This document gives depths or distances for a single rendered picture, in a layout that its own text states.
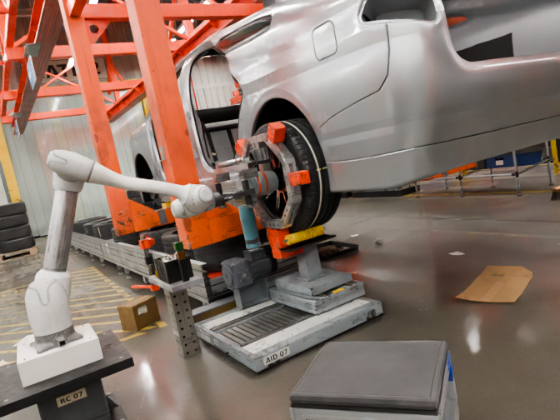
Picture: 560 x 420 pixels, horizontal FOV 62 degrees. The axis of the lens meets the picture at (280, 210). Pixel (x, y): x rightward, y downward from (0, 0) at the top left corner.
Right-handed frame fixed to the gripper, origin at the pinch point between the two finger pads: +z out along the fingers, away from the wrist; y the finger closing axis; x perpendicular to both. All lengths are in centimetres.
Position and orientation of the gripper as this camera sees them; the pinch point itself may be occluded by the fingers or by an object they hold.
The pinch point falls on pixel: (247, 192)
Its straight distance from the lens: 242.7
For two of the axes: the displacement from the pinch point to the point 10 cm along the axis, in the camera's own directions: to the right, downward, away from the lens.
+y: 5.2, 0.0, -8.5
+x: -2.0, -9.7, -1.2
